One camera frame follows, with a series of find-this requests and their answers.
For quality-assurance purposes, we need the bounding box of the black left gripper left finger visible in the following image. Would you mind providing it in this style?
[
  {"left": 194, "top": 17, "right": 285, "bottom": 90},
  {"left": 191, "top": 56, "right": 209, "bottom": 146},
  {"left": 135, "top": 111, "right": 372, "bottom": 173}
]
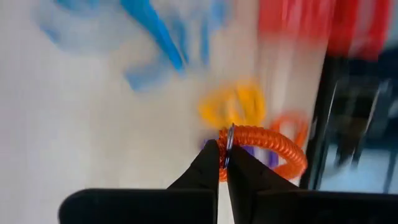
[{"left": 167, "top": 139, "right": 221, "bottom": 191}]

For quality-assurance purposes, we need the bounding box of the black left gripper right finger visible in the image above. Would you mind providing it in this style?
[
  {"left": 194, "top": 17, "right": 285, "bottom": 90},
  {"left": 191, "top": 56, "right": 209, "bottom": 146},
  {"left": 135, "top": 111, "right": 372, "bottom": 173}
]
[{"left": 226, "top": 144, "right": 300, "bottom": 224}]

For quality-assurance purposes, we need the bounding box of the purple spiral wrist coil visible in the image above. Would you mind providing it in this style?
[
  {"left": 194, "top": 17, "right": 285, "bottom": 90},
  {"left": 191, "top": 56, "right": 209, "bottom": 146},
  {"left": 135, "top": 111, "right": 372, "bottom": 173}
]
[{"left": 201, "top": 138, "right": 280, "bottom": 169}]

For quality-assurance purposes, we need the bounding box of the yellow spiral wrist coil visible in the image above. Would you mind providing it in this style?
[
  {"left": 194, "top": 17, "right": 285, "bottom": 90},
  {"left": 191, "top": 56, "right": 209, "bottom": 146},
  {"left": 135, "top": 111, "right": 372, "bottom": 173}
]
[{"left": 198, "top": 81, "right": 267, "bottom": 129}]

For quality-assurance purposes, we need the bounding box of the blue elastic band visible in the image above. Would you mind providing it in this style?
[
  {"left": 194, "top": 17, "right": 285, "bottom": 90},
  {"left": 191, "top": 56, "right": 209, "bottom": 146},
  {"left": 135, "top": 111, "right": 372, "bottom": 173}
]
[
  {"left": 124, "top": 58, "right": 175, "bottom": 93},
  {"left": 32, "top": 0, "right": 106, "bottom": 54},
  {"left": 119, "top": 0, "right": 189, "bottom": 75}
]

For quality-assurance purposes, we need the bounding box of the red plastic basket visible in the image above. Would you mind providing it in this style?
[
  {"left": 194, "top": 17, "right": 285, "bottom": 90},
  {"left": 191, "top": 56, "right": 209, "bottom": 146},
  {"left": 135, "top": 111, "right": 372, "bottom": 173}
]
[{"left": 257, "top": 0, "right": 393, "bottom": 62}]

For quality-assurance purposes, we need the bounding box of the black aluminium table frame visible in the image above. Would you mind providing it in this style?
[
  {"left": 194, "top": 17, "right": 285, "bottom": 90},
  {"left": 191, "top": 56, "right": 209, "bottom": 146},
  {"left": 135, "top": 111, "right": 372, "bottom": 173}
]
[{"left": 298, "top": 54, "right": 340, "bottom": 191}]

